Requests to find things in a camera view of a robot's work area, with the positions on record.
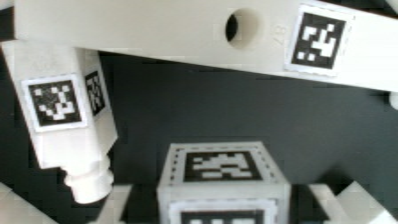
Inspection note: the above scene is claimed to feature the white chair back frame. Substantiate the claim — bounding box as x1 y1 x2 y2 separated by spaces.
14 0 398 92

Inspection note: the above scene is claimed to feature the white tagged cube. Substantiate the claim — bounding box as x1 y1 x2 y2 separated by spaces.
156 142 291 224

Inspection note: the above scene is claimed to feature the white L-shaped fence rail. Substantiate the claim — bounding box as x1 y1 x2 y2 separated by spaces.
0 182 398 224

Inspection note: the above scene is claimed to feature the white chair leg with tag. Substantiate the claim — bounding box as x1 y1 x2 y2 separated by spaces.
0 40 117 204

